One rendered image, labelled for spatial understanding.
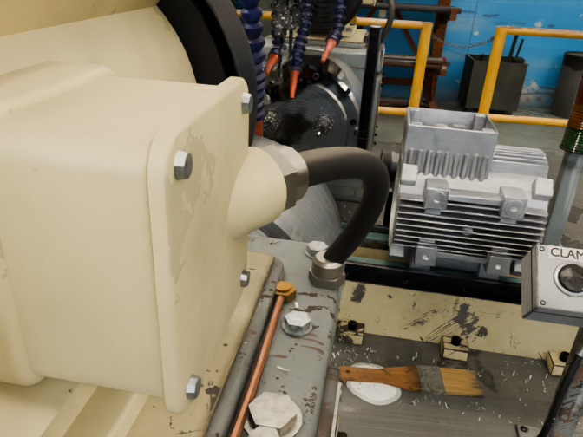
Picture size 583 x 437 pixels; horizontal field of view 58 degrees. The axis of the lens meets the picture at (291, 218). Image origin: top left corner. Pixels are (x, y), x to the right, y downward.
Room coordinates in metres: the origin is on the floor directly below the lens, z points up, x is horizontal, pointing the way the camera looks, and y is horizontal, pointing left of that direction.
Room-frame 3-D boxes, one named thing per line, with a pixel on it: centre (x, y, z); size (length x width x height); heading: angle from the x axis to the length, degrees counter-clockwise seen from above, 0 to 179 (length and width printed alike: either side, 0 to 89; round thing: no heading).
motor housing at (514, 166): (0.74, -0.26, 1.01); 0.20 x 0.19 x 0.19; 81
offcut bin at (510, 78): (5.34, -1.92, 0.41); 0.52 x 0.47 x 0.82; 86
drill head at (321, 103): (1.11, -0.02, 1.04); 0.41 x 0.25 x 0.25; 171
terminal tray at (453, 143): (0.74, -0.22, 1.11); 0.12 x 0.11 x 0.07; 81
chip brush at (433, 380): (0.58, -0.18, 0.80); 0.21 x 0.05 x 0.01; 88
